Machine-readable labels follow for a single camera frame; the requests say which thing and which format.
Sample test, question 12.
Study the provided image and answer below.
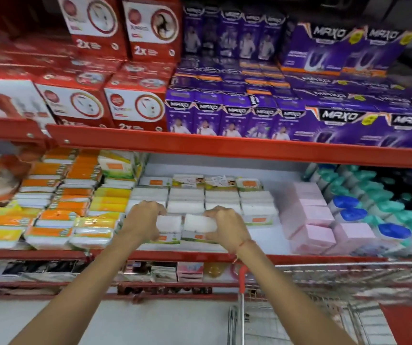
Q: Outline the person's right hand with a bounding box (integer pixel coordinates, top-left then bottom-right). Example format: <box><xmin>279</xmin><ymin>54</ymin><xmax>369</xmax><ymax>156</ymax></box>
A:
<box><xmin>203</xmin><ymin>206</ymin><xmax>252</xmax><ymax>254</ymax></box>

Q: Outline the person's left hand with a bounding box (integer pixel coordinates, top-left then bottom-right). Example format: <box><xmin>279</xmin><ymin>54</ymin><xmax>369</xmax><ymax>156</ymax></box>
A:
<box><xmin>119</xmin><ymin>201</ymin><xmax>167</xmax><ymax>245</ymax></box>

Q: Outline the white bar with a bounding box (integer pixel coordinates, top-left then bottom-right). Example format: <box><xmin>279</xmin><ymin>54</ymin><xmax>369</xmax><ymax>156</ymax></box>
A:
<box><xmin>156</xmin><ymin>214</ymin><xmax>183</xmax><ymax>235</ymax></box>
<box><xmin>183</xmin><ymin>213</ymin><xmax>217</xmax><ymax>234</ymax></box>

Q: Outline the person's left forearm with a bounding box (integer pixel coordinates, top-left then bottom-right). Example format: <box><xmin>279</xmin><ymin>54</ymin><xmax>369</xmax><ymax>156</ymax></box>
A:
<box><xmin>9</xmin><ymin>231</ymin><xmax>149</xmax><ymax>345</ymax></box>

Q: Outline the person's right forearm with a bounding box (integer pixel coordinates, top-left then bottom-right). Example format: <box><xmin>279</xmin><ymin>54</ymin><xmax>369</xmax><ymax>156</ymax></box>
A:
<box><xmin>234</xmin><ymin>241</ymin><xmax>358</xmax><ymax>345</ymax></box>

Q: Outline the stack of white packets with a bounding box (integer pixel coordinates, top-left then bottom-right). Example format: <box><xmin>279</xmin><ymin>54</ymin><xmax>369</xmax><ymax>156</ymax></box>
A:
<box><xmin>125</xmin><ymin>174</ymin><xmax>279</xmax><ymax>245</ymax></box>

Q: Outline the yellow round item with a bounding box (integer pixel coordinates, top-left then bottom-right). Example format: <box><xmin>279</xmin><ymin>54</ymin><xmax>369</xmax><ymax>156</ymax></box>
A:
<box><xmin>204</xmin><ymin>262</ymin><xmax>229</xmax><ymax>279</ymax></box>

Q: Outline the row of small printed boxes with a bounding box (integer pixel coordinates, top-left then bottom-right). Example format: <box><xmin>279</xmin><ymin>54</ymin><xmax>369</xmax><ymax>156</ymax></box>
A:
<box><xmin>119</xmin><ymin>261</ymin><xmax>178</xmax><ymax>283</ymax></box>

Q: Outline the small pink white box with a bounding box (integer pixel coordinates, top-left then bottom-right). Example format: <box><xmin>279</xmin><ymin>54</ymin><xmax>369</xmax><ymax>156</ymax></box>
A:
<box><xmin>177</xmin><ymin>262</ymin><xmax>204</xmax><ymax>283</ymax></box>

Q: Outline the red metal shelf rack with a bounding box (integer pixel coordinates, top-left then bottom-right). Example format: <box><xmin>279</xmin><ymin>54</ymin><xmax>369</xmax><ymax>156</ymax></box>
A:
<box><xmin>0</xmin><ymin>116</ymin><xmax>412</xmax><ymax>304</ymax></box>

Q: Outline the stack of orange yellow packets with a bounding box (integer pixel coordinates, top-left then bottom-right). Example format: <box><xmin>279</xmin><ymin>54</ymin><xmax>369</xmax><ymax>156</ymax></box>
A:
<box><xmin>0</xmin><ymin>147</ymin><xmax>145</xmax><ymax>250</ymax></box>

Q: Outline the stack of tall purple boxes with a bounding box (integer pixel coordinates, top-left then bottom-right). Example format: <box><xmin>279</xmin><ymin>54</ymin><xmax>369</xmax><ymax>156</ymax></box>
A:
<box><xmin>164</xmin><ymin>1</ymin><xmax>308</xmax><ymax>141</ymax></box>

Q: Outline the row of black white packets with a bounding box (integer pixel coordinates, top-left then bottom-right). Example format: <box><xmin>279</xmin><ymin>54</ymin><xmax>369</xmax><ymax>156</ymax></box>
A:
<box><xmin>0</xmin><ymin>261</ymin><xmax>89</xmax><ymax>282</ymax></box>

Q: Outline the metal shopping cart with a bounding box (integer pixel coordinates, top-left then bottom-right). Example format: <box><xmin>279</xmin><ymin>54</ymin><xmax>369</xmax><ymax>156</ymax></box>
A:
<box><xmin>227</xmin><ymin>261</ymin><xmax>412</xmax><ymax>345</ymax></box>

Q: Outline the blue cap white bottle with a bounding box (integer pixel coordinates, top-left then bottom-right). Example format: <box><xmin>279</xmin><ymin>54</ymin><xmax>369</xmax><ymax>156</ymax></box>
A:
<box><xmin>337</xmin><ymin>207</ymin><xmax>368</xmax><ymax>224</ymax></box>
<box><xmin>373</xmin><ymin>223</ymin><xmax>412</xmax><ymax>245</ymax></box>
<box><xmin>328</xmin><ymin>195</ymin><xmax>362</xmax><ymax>214</ymax></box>

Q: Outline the stack of red white boxes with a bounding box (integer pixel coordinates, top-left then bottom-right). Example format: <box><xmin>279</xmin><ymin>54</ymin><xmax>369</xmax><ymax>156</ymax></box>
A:
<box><xmin>0</xmin><ymin>0</ymin><xmax>183</xmax><ymax>132</ymax></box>

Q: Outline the row of green cap bottles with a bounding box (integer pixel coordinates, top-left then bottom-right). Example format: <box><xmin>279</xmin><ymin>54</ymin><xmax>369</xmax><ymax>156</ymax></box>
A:
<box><xmin>302</xmin><ymin>163</ymin><xmax>412</xmax><ymax>248</ymax></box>

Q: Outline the stack of wide purple boxes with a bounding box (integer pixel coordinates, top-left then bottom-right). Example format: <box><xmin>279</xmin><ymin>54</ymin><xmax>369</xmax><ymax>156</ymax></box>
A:
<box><xmin>280</xmin><ymin>21</ymin><xmax>412</xmax><ymax>150</ymax></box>

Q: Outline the red thread bracelet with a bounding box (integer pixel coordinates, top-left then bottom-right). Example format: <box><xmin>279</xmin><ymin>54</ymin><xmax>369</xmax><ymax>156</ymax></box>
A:
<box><xmin>233</xmin><ymin>239</ymin><xmax>257</xmax><ymax>264</ymax></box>

